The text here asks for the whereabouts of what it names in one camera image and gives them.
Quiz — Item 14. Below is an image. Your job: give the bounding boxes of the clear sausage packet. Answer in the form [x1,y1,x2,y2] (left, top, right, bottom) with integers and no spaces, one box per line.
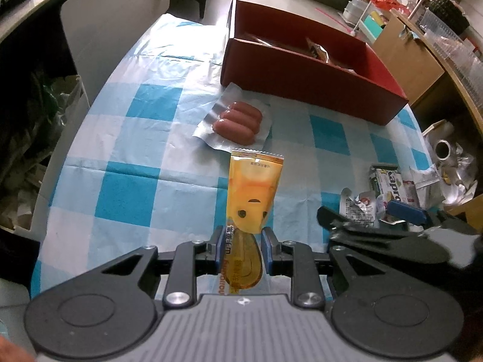
[192,82,273,151]

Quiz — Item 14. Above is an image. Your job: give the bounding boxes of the stack of clear plastic trays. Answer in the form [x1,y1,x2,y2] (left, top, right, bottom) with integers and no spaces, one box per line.
[419,8,483,95]

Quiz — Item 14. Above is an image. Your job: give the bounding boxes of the red plastic bag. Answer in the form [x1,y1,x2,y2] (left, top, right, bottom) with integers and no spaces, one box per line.
[369,0,410,12]

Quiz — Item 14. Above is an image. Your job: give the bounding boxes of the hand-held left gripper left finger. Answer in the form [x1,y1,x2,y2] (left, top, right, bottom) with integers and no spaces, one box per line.
[49,226,224,309]

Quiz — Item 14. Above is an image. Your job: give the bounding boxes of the yellow snack packet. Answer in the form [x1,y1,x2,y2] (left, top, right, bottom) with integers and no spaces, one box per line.
[218,148,284,297]

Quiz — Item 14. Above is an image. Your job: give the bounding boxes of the green and white carton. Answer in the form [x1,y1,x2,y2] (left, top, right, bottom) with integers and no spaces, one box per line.
[368,164,419,206]

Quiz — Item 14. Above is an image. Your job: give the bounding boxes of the tape roll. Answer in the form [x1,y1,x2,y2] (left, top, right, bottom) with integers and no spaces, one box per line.
[434,139,455,159]

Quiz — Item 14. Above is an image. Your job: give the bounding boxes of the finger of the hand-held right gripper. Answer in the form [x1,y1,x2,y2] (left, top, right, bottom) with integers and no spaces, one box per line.
[387,200,448,227]
[316,207,382,236]

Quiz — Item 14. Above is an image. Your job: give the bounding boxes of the green plastic bags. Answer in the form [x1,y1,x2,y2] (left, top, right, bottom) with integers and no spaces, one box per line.
[0,64,87,230]

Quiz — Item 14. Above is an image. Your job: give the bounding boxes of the small white printed sachet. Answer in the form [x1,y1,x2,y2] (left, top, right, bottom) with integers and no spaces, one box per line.
[339,188,380,229]

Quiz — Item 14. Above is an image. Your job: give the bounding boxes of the brown vacuum meat packet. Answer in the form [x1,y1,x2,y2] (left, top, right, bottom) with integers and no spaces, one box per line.
[305,37,332,63]

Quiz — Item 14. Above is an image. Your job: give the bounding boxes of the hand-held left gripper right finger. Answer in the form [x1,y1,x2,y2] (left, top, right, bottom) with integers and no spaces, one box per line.
[263,227,431,309]

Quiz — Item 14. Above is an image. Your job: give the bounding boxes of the light wooden cabinet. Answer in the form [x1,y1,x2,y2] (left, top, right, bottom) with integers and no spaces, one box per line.
[372,8,483,140]

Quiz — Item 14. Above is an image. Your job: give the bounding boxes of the red cardboard box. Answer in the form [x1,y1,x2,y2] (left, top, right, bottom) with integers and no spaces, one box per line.
[221,0,410,127]

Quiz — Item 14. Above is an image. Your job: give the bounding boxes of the black woven basket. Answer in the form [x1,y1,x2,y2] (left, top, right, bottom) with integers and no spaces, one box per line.
[426,0,470,38]

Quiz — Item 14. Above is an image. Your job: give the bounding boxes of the white shelf cart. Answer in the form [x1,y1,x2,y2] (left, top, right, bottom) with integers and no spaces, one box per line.
[345,0,434,44]

